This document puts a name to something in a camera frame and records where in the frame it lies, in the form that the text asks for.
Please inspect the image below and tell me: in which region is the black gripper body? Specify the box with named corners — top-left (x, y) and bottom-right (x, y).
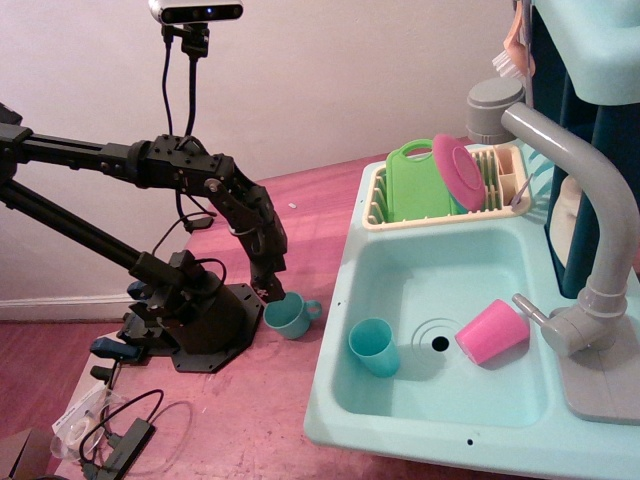
top-left (229, 185), bottom-right (287, 290)

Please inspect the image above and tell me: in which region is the black usb hub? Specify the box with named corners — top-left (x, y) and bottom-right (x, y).
top-left (97, 418), bottom-right (156, 479)

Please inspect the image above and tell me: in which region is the teal tumbler cup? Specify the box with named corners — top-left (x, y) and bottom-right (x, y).
top-left (348, 318), bottom-right (400, 378)

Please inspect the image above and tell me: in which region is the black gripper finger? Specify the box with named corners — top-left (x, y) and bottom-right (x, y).
top-left (253, 282), bottom-right (267, 302)
top-left (268, 278), bottom-right (284, 303)

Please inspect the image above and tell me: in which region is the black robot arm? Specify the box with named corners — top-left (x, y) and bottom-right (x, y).
top-left (1, 107), bottom-right (287, 302)

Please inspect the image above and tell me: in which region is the white dish brush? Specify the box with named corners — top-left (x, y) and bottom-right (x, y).
top-left (492, 1), bottom-right (530, 79)

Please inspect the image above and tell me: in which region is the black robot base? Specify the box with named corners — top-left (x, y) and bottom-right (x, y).
top-left (90, 250), bottom-right (263, 373)

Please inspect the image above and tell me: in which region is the grey toy faucet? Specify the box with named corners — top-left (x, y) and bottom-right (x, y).
top-left (500, 102), bottom-right (640, 420)

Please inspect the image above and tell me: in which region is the teal plate behind pink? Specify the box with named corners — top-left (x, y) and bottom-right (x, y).
top-left (449, 194), bottom-right (472, 215)

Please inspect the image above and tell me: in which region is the silver depth camera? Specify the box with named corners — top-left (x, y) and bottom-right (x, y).
top-left (148, 0), bottom-right (244, 25)

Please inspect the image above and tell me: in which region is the teal toy sink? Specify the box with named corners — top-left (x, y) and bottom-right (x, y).
top-left (304, 143), bottom-right (639, 479)

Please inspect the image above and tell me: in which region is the pink tumbler cup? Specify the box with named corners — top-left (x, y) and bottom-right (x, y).
top-left (455, 299), bottom-right (530, 365)

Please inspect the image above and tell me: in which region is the black camera cable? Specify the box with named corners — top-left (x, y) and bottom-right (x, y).
top-left (160, 24), bottom-right (200, 139)

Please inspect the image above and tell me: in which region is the clear plastic bag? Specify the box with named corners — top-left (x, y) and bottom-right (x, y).
top-left (50, 383), bottom-right (124, 461)

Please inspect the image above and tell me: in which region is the teal cup with handle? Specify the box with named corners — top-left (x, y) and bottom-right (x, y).
top-left (263, 291), bottom-right (322, 340)

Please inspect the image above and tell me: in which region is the green cutting board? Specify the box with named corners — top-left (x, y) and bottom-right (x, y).
top-left (385, 139), bottom-right (451, 222)

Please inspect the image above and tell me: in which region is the cream dish rack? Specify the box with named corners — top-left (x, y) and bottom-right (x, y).
top-left (362, 139), bottom-right (531, 231)

